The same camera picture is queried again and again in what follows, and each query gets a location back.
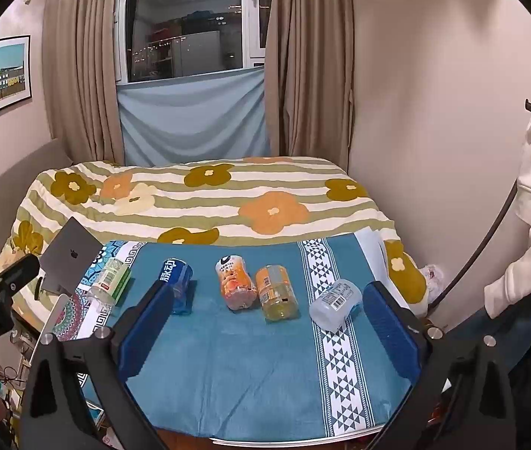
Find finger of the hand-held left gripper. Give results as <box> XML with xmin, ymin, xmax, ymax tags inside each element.
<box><xmin>0</xmin><ymin>254</ymin><xmax>42</xmax><ymax>309</ymax></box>

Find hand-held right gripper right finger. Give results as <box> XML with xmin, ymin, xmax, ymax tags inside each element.
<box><xmin>363</xmin><ymin>280</ymin><xmax>518</xmax><ymax>450</ymax></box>

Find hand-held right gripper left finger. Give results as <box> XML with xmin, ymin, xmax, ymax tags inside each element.
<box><xmin>19</xmin><ymin>281</ymin><xmax>175</xmax><ymax>450</ymax></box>

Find blue label plastic cup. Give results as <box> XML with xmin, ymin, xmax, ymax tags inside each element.
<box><xmin>159</xmin><ymin>258</ymin><xmax>197</xmax><ymax>316</ymax></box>

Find green label plastic cup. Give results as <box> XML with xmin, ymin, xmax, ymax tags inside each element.
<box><xmin>88</xmin><ymin>258</ymin><xmax>134</xmax><ymax>311</ymax></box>

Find clear white label plastic cup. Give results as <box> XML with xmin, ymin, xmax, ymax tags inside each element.
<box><xmin>309</xmin><ymin>279</ymin><xmax>364</xmax><ymax>330</ymax></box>

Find pink peach label plastic cup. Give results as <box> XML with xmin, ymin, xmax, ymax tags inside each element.
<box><xmin>215</xmin><ymin>255</ymin><xmax>258</xmax><ymax>311</ymax></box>

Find orange label plastic cup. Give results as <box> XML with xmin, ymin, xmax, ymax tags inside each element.
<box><xmin>255</xmin><ymin>264</ymin><xmax>300</xmax><ymax>323</ymax></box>

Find grey laptop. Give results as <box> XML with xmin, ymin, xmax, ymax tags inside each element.
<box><xmin>39</xmin><ymin>216</ymin><xmax>102</xmax><ymax>297</ymax></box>

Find white flat board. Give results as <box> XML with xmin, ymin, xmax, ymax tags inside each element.
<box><xmin>25</xmin><ymin>293</ymin><xmax>70</xmax><ymax>387</ymax></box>

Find white plastic bag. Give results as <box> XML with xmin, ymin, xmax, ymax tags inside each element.
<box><xmin>416</xmin><ymin>262</ymin><xmax>448</xmax><ymax>292</ymax></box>

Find colourful mandala mat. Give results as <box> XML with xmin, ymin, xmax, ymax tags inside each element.
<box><xmin>52</xmin><ymin>289</ymin><xmax>109</xmax><ymax>343</ymax></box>

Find teal patterned tablecloth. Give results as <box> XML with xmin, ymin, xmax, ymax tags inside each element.
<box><xmin>77</xmin><ymin>233</ymin><xmax>431</xmax><ymax>443</ymax></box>

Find dark blue trousers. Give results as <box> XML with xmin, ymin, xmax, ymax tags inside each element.
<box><xmin>442</xmin><ymin>281</ymin><xmax>531</xmax><ymax>432</ymax></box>

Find floral striped blanket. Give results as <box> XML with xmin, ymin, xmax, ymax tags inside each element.
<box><xmin>0</xmin><ymin>156</ymin><xmax>429</xmax><ymax>320</ymax></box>

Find light blue cloth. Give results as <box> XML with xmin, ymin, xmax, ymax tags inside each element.
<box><xmin>115</xmin><ymin>66</ymin><xmax>267</xmax><ymax>168</ymax></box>

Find beige curtain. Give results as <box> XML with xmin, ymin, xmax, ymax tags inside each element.
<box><xmin>42</xmin><ymin>0</ymin><xmax>128</xmax><ymax>168</ymax></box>
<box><xmin>264</xmin><ymin>0</ymin><xmax>356</xmax><ymax>161</ymax></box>

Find window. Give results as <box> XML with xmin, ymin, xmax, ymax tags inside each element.
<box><xmin>114</xmin><ymin>0</ymin><xmax>276</xmax><ymax>86</ymax></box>

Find black curved cable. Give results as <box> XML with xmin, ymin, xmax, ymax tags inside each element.
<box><xmin>427</xmin><ymin>177</ymin><xmax>520</xmax><ymax>314</ymax></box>

